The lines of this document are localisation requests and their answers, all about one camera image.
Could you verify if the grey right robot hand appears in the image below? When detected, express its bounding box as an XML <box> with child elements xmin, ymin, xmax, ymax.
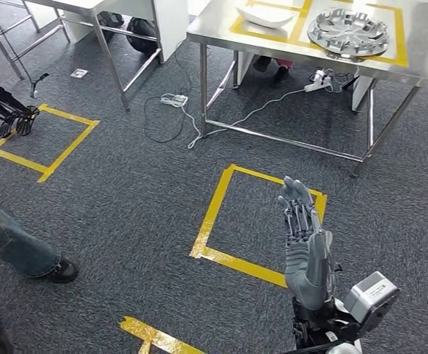
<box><xmin>277</xmin><ymin>176</ymin><xmax>337</xmax><ymax>312</ymax></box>

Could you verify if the white curved plastic part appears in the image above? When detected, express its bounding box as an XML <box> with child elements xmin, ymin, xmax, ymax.
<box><xmin>234</xmin><ymin>4</ymin><xmax>296</xmax><ymax>29</ymax></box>

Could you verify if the steel workbench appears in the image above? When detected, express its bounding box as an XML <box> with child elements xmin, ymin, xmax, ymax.
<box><xmin>186</xmin><ymin>0</ymin><xmax>428</xmax><ymax>179</ymax></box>

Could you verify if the person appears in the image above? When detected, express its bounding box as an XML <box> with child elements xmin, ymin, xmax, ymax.
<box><xmin>0</xmin><ymin>195</ymin><xmax>79</xmax><ymax>354</ymax></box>
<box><xmin>253</xmin><ymin>55</ymin><xmax>294</xmax><ymax>85</ymax></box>

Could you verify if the grey wheel hubcap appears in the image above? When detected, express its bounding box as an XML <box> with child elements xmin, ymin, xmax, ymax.
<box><xmin>306</xmin><ymin>8</ymin><xmax>390</xmax><ymax>58</ymax></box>

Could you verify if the yellow tape small square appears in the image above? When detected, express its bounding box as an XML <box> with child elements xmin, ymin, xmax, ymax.
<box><xmin>230</xmin><ymin>0</ymin><xmax>314</xmax><ymax>45</ymax></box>

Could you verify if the yellow tape large square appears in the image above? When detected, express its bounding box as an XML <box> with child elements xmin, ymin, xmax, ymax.
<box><xmin>291</xmin><ymin>0</ymin><xmax>410</xmax><ymax>69</ymax></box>

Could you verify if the white desk with panel side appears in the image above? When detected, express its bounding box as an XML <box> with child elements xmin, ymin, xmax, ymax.
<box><xmin>103</xmin><ymin>0</ymin><xmax>190</xmax><ymax>63</ymax></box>

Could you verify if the yellow floor tape square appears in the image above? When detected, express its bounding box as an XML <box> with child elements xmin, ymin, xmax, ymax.
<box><xmin>0</xmin><ymin>103</ymin><xmax>101</xmax><ymax>184</ymax></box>

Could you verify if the white desk with steel legs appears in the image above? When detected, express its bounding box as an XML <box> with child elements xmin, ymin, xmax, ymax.
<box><xmin>0</xmin><ymin>0</ymin><xmax>163</xmax><ymax>112</ymax></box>

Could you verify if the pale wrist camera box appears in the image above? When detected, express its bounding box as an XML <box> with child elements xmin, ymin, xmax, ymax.
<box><xmin>344</xmin><ymin>271</ymin><xmax>401</xmax><ymax>333</ymax></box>

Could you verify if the white floor cable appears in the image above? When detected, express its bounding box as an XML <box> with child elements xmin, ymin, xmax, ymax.
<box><xmin>181</xmin><ymin>88</ymin><xmax>307</xmax><ymax>150</ymax></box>

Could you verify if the black floor cable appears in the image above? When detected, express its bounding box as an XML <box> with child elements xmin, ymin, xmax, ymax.
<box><xmin>143</xmin><ymin>41</ymin><xmax>194</xmax><ymax>145</ymax></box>

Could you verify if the black lever handle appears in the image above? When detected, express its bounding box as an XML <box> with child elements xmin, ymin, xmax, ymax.
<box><xmin>29</xmin><ymin>72</ymin><xmax>50</xmax><ymax>100</ymax></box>

